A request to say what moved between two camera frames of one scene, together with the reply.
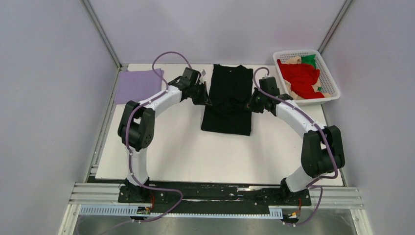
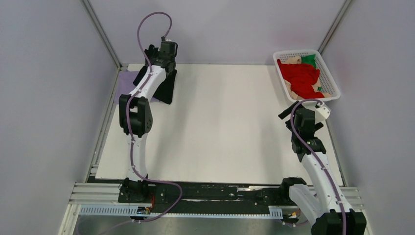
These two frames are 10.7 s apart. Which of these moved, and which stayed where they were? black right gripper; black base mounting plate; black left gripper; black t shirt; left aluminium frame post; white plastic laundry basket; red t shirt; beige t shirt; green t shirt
Moved: black t shirt; black left gripper; black right gripper
Stayed: beige t shirt; white plastic laundry basket; black base mounting plate; green t shirt; red t shirt; left aluminium frame post
